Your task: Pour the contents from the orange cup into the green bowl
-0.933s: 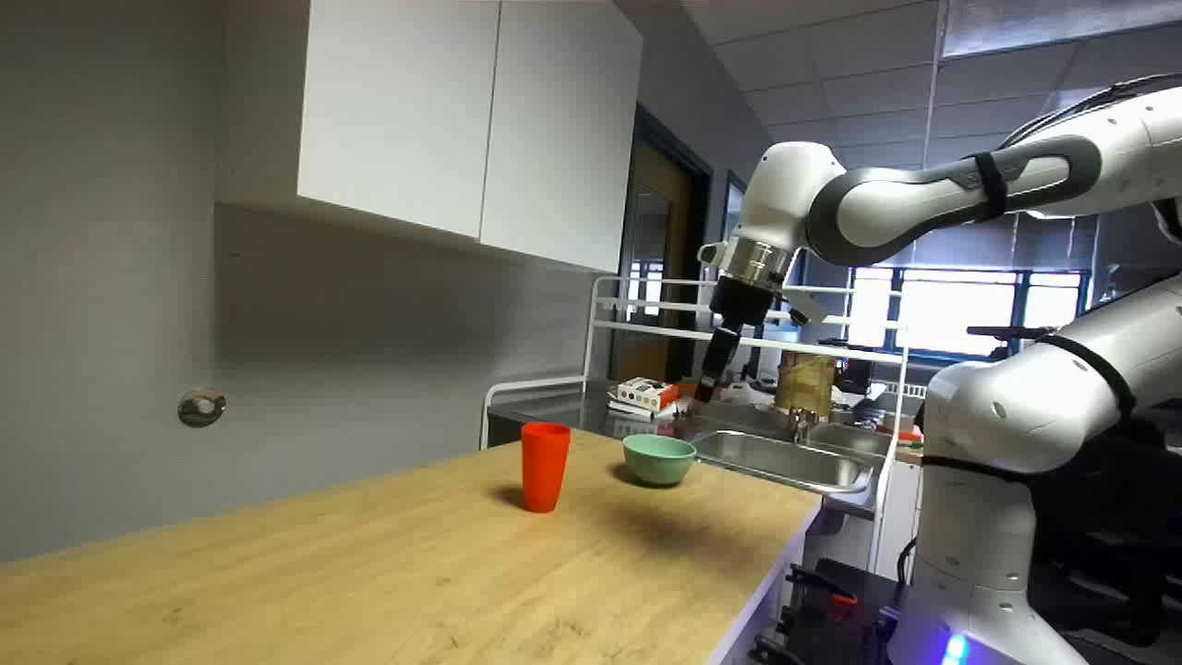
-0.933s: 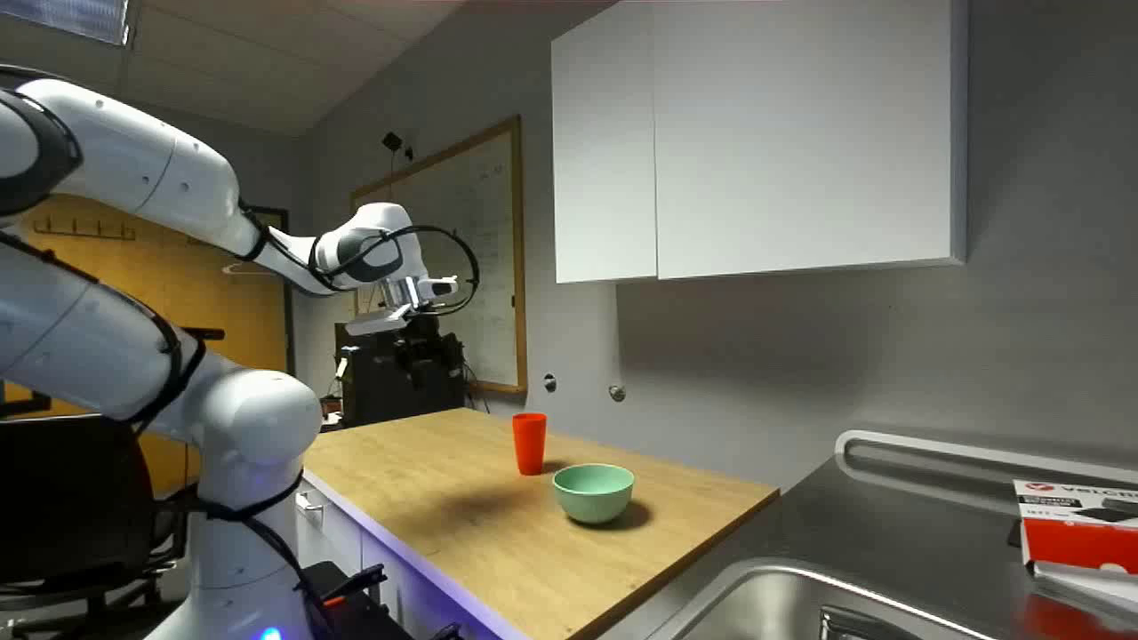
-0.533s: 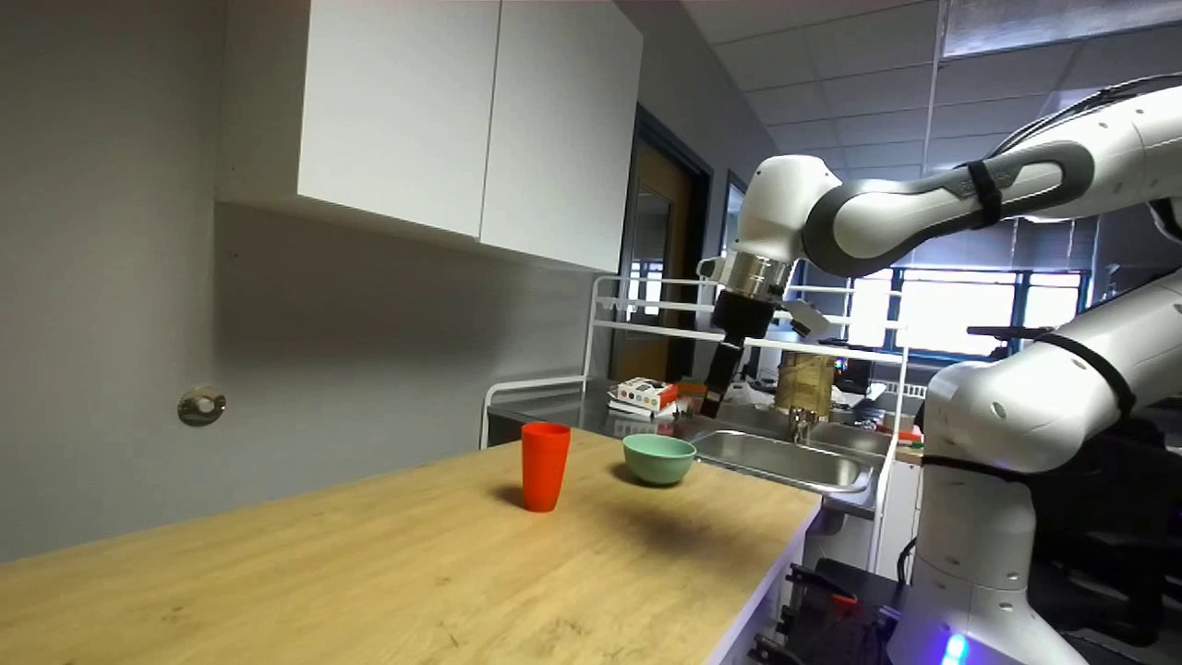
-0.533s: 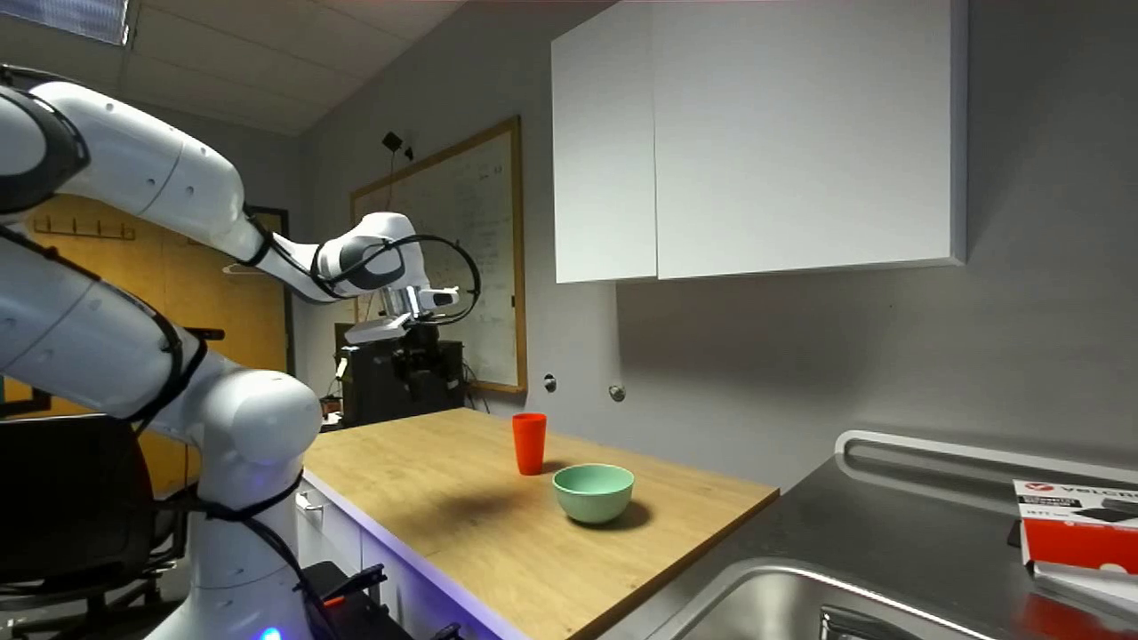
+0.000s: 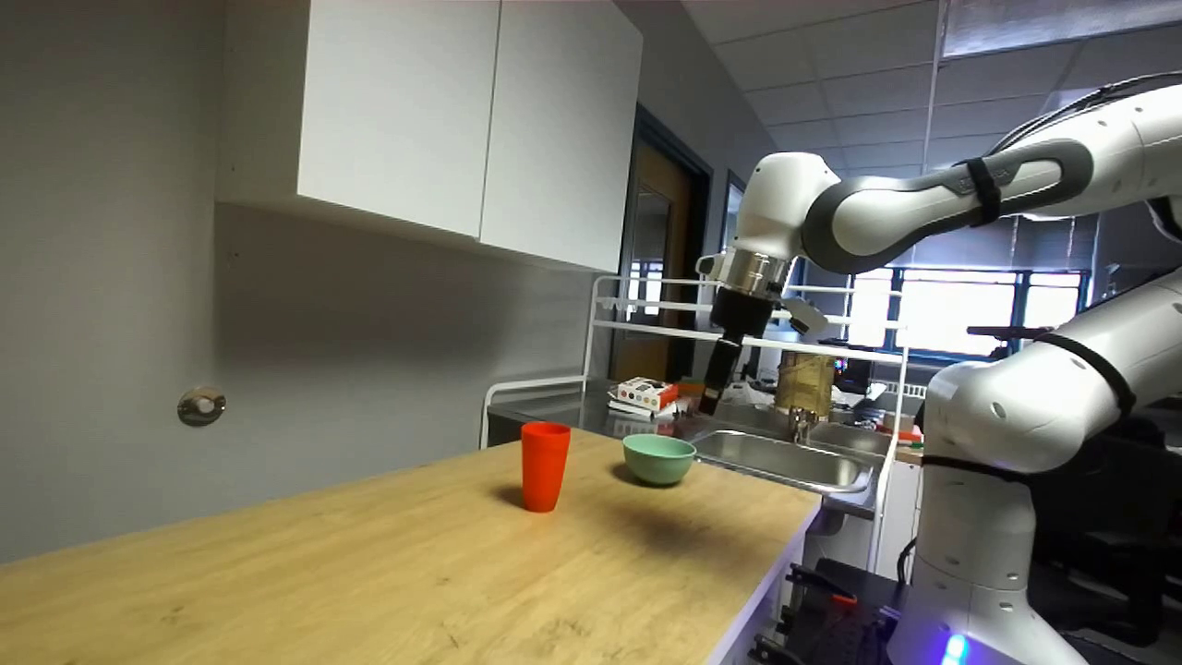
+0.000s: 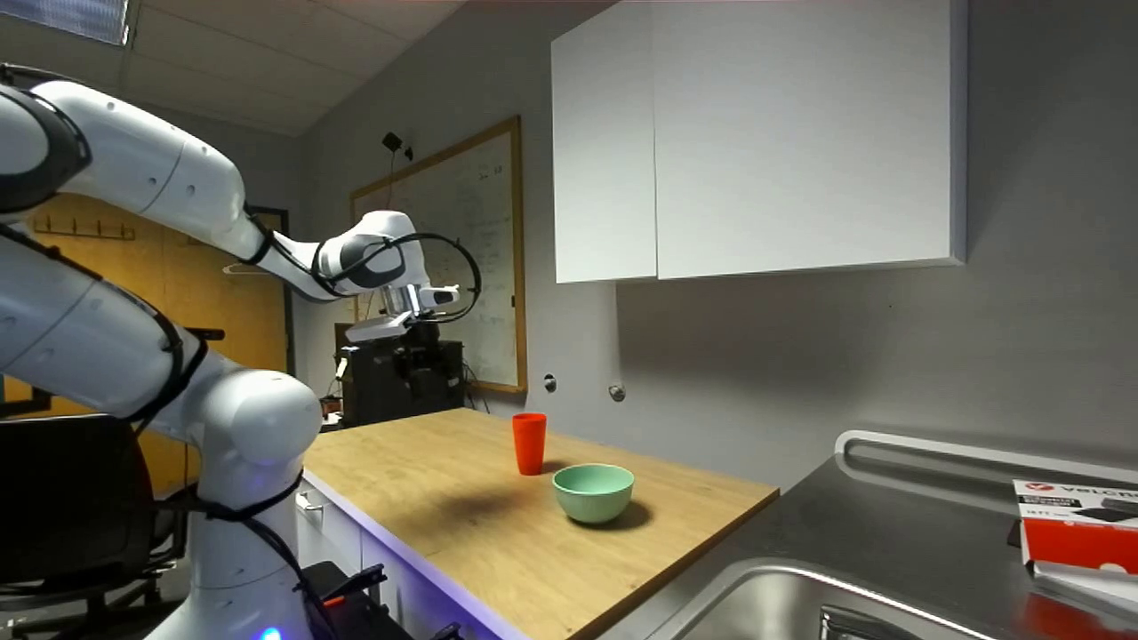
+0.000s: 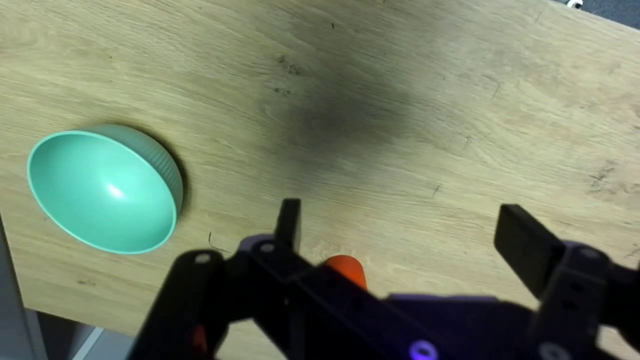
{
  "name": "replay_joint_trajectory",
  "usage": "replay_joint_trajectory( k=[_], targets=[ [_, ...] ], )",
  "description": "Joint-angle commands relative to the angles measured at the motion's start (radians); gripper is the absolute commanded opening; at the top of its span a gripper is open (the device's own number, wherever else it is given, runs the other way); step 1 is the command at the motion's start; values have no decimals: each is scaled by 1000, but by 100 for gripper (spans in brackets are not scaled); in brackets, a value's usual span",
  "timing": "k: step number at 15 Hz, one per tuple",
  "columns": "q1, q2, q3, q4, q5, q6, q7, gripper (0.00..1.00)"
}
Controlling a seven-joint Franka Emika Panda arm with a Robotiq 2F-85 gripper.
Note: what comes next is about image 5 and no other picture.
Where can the black office chair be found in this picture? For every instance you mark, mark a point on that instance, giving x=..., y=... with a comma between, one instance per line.
x=1128, y=518

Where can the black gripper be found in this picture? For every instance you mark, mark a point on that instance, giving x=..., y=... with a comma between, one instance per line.
x=744, y=314

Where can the orange plastic cup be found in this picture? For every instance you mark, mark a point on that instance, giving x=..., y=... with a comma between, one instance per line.
x=544, y=464

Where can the round metal wall knob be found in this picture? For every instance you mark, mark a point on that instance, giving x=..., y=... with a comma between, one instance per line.
x=202, y=403

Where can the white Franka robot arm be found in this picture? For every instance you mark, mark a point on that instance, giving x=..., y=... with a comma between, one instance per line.
x=1022, y=408

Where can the white wall cabinet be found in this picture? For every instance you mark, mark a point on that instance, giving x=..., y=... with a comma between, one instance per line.
x=444, y=117

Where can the dark wooden door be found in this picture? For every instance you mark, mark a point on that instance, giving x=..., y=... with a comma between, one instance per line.
x=664, y=262

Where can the bright window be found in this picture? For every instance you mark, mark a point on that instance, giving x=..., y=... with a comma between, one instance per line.
x=962, y=309

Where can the red and white box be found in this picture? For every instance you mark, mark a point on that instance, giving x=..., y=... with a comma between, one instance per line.
x=647, y=393

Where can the ceiling light panel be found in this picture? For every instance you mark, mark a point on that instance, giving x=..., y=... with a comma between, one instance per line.
x=1059, y=25

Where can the stainless steel sink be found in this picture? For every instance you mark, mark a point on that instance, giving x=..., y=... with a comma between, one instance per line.
x=789, y=464

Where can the green bowl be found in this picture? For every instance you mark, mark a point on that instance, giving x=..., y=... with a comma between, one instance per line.
x=658, y=458

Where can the brown paper bag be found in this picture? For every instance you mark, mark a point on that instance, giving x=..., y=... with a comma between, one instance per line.
x=805, y=380

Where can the black and red clamp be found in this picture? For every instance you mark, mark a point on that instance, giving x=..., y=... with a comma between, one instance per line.
x=836, y=606

